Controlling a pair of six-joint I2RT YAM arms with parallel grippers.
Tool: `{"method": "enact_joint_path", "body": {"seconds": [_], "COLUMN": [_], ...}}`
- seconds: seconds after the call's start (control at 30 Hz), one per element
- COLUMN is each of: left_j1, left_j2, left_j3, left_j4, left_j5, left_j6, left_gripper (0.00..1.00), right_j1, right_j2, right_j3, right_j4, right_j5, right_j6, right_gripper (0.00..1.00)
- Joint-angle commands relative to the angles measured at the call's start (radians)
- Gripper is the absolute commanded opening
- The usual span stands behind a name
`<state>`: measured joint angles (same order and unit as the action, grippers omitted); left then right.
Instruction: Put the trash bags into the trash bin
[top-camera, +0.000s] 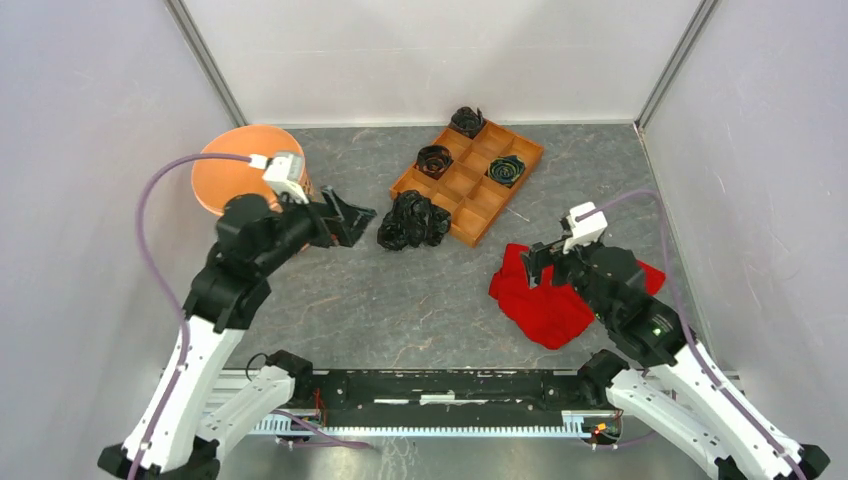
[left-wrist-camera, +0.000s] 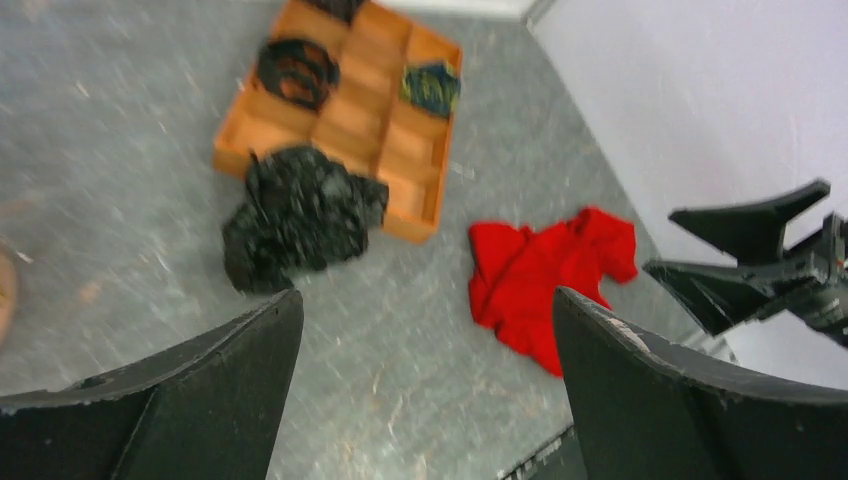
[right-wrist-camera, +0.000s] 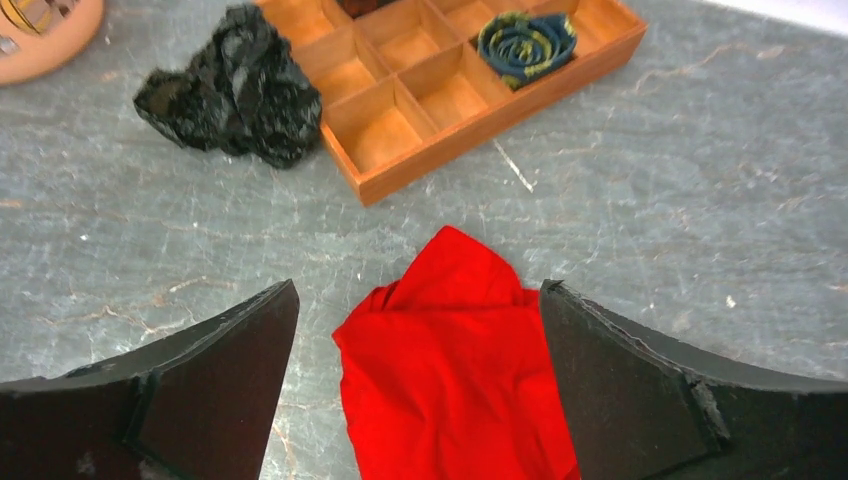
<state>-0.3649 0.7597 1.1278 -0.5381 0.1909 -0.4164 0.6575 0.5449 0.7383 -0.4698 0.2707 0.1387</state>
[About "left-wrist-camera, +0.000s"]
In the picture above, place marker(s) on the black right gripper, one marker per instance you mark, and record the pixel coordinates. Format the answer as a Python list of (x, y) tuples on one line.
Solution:
[(808, 280)]

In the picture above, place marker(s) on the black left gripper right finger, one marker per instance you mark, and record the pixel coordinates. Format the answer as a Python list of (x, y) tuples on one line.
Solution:
[(648, 408)]

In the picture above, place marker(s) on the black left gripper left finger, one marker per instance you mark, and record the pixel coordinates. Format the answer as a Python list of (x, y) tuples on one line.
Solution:
[(207, 408)]

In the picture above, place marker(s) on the black plastic trash bag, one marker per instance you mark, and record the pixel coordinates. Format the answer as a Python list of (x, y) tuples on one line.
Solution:
[(302, 212)]

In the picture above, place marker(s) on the red cloth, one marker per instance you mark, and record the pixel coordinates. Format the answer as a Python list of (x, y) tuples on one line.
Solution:
[(518, 269)]

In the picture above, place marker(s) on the orange wooden compartment tray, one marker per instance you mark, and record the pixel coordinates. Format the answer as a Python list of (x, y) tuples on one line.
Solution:
[(365, 124)]

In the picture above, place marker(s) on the black orange rolled tie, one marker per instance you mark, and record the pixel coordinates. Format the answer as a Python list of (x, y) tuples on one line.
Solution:
[(299, 71)]

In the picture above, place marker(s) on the blue yellow rolled tie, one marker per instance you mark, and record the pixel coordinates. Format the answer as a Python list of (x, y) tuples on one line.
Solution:
[(433, 87)]

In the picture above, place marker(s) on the dark rolled tie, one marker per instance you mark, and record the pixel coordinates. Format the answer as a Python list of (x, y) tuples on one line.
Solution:
[(343, 10)]

